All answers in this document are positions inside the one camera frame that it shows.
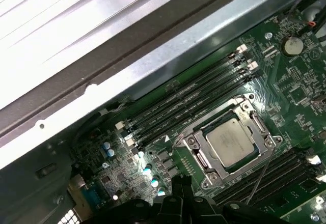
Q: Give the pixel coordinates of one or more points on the blue topped capacitor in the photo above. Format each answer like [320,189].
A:
[111,153]
[107,145]
[140,154]
[161,191]
[147,169]
[154,182]

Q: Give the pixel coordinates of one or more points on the grey PC case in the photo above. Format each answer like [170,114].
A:
[193,45]

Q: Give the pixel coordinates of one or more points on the silver USB port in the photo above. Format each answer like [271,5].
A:
[76,183]

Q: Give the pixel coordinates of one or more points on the CPU socket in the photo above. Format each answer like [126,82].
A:
[208,180]

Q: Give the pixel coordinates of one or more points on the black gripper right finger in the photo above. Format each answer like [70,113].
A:
[201,213]

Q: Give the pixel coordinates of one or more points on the blue serial port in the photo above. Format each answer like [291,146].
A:
[93,196]

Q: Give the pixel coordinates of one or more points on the green motherboard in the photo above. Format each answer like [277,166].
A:
[280,122]

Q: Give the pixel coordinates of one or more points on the metal socket cover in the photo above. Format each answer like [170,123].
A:
[215,168]

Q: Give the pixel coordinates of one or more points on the round coin battery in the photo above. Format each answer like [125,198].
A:
[291,46]

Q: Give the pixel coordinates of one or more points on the thin metal locking lever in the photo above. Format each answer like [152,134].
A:
[178,138]
[259,177]

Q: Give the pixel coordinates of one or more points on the silver CPU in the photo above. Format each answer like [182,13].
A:
[229,142]

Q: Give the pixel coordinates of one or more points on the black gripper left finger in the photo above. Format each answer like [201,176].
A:
[168,211]

